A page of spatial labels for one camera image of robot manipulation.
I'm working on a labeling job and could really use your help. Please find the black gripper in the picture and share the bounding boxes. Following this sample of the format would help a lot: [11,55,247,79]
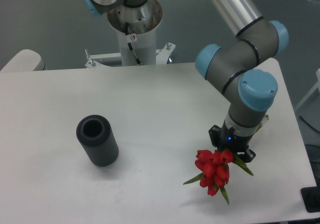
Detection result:
[208,125,256,163]

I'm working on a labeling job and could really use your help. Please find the red tulip bouquet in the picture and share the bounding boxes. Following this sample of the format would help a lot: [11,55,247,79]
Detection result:
[183,147,254,204]

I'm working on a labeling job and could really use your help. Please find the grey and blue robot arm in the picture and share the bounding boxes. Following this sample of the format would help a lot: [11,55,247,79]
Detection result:
[84,0,289,163]

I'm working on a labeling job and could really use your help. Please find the dark grey ribbed vase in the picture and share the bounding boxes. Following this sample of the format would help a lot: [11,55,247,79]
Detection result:
[76,114,119,167]

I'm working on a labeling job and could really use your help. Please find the black device at table edge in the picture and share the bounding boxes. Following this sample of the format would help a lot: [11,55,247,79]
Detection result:
[300,186,320,213]

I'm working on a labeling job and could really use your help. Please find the white chair back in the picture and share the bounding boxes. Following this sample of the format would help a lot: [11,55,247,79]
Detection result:
[0,49,46,73]

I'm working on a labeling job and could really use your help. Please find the black floor cable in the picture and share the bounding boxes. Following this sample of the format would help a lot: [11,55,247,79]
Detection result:
[299,116,320,131]

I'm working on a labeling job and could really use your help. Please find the white frame at right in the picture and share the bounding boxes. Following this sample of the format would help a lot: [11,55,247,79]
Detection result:
[294,69,320,113]

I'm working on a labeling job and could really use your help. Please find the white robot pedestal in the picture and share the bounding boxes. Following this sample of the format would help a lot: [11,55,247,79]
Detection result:
[85,0,176,68]

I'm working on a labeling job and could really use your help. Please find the black pedestal cable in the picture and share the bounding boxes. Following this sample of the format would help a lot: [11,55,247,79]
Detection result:
[124,22,144,66]

